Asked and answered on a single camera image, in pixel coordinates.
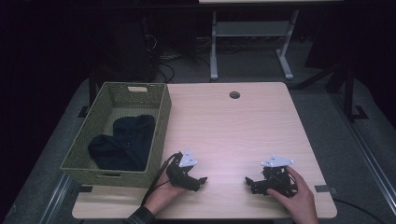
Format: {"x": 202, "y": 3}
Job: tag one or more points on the person's left hand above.
{"x": 162, "y": 194}

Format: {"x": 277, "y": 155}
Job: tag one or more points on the black stand leg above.
{"x": 350, "y": 93}
{"x": 91, "y": 90}

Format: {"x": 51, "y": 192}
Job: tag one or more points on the metal floor rail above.
{"x": 367, "y": 155}
{"x": 56, "y": 199}

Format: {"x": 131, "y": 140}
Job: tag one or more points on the green woven basket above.
{"x": 93, "y": 124}

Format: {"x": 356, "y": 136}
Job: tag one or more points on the person's right hand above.
{"x": 300, "y": 199}

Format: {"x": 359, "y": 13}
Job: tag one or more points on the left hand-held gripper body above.
{"x": 180, "y": 174}

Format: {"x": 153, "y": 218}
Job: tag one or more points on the grey metal stand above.
{"x": 249, "y": 29}

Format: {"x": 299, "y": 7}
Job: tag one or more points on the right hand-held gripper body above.
{"x": 278, "y": 179}

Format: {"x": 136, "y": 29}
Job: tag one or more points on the black tape strip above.
{"x": 84, "y": 188}

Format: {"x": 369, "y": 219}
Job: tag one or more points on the grey tape strip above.
{"x": 325, "y": 188}

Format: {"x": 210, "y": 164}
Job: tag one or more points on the dark cloth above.
{"x": 127, "y": 146}

